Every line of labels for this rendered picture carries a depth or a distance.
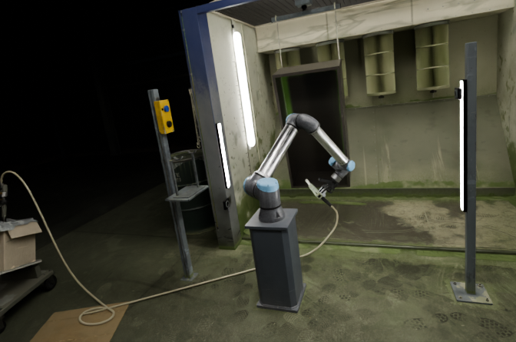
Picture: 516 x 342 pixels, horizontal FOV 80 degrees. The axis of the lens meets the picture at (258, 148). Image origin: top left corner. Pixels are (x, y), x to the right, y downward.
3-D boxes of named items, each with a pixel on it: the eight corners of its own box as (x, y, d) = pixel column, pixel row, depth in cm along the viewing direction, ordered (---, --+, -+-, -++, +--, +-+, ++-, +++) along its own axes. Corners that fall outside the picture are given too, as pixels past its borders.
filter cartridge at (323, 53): (338, 109, 380) (332, 38, 363) (315, 110, 409) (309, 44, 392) (356, 104, 401) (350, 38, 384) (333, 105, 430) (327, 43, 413)
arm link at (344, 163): (312, 110, 226) (358, 164, 257) (301, 110, 237) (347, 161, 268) (303, 122, 223) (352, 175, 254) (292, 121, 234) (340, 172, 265)
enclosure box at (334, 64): (296, 171, 359) (279, 68, 313) (350, 170, 339) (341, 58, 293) (291, 187, 329) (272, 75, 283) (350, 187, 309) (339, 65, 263)
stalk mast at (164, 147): (188, 274, 278) (151, 89, 246) (193, 275, 276) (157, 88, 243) (184, 278, 272) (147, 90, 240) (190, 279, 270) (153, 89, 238)
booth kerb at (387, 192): (272, 197, 424) (271, 189, 422) (272, 197, 426) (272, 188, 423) (514, 198, 327) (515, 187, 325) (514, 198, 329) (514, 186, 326)
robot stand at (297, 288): (297, 313, 213) (287, 227, 201) (256, 307, 224) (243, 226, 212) (306, 285, 241) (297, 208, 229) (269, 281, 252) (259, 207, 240)
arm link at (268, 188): (266, 210, 208) (263, 185, 205) (254, 204, 223) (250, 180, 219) (285, 203, 216) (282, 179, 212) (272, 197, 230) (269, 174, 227)
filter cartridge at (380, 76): (395, 100, 394) (391, 32, 380) (400, 101, 359) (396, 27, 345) (365, 104, 404) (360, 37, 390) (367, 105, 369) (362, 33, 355)
